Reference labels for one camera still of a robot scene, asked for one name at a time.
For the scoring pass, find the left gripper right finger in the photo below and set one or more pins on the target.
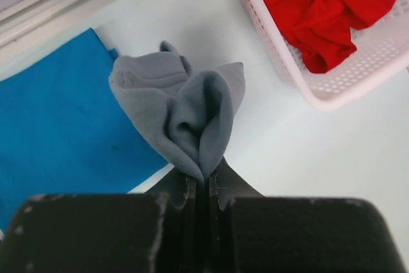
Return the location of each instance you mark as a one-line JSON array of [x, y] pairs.
[[254, 233]]

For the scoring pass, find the grey t shirt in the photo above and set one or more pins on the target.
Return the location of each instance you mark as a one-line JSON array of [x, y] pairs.
[[185, 115]]

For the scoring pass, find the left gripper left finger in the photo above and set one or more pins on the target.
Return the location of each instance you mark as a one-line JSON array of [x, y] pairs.
[[148, 232]]

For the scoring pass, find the white plastic basket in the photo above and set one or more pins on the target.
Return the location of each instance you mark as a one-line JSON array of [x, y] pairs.
[[382, 51]]

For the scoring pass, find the red t shirt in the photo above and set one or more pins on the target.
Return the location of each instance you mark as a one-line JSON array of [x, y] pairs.
[[321, 29]]

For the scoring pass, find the folded blue t shirt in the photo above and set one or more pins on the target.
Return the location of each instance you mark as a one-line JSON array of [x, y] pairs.
[[62, 130]]

